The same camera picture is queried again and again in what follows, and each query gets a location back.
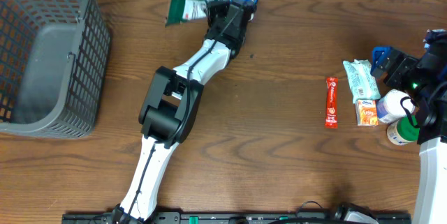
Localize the white blue label jar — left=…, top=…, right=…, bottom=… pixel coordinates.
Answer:
left=376, top=89, right=415, bottom=124

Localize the mint green wipes pack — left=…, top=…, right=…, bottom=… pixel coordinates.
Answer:
left=343, top=59, right=381, bottom=103

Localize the green white 3M package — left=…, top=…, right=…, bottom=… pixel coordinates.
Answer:
left=164, top=0, right=261, bottom=28

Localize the orange Kleenex tissue pack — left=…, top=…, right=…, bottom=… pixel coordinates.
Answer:
left=355, top=100, right=379, bottom=126

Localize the green lid jar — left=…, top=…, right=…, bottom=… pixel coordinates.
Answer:
left=386, top=117, right=419, bottom=146

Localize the red snack bar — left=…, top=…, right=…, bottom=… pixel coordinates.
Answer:
left=325, top=77, right=338, bottom=128

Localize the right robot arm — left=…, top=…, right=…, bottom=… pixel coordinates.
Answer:
left=371, top=29, right=446, bottom=223

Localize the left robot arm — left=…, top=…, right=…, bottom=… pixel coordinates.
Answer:
left=111, top=0, right=257, bottom=223

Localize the grey plastic mesh basket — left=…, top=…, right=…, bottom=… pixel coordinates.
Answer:
left=1, top=0, right=111, bottom=139

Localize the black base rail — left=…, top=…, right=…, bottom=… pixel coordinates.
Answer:
left=61, top=201, right=412, bottom=224

